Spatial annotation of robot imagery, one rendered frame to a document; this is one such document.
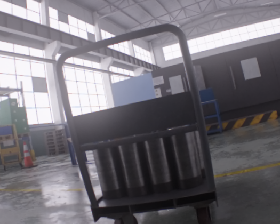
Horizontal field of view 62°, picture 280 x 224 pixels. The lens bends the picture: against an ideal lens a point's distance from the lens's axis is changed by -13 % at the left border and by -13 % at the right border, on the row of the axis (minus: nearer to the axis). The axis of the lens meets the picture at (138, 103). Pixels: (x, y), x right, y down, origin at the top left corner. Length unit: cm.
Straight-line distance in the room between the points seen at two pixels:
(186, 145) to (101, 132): 38
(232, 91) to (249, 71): 75
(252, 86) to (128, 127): 633
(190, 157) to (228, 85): 614
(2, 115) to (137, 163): 858
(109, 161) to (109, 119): 26
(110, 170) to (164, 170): 26
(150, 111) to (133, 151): 26
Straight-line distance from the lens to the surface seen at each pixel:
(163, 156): 122
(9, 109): 925
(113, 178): 129
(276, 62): 742
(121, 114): 108
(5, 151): 761
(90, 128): 112
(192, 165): 121
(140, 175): 125
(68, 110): 114
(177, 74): 756
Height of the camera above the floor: 59
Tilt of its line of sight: 4 degrees up
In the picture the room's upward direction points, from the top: 11 degrees counter-clockwise
